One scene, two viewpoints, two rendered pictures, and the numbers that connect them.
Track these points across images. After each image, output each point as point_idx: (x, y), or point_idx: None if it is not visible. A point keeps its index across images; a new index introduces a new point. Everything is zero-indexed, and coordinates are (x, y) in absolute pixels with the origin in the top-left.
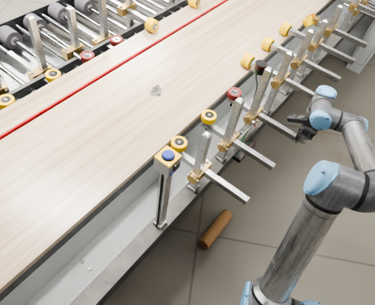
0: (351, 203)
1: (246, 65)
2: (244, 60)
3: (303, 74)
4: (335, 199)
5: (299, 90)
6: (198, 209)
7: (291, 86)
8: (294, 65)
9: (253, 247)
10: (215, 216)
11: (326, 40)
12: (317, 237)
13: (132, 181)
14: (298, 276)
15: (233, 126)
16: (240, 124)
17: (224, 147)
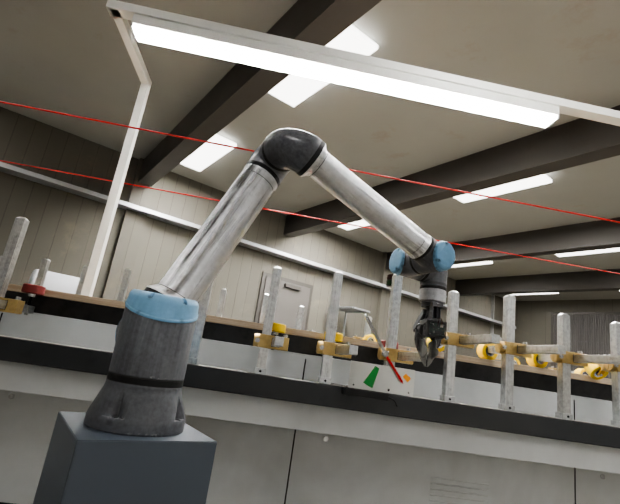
0: (261, 145)
1: (429, 341)
2: (428, 338)
3: (568, 413)
4: (255, 151)
5: (472, 339)
6: None
7: (465, 341)
8: (498, 345)
9: None
10: None
11: None
12: (230, 189)
13: (211, 335)
14: (196, 241)
15: (330, 307)
16: None
17: (318, 342)
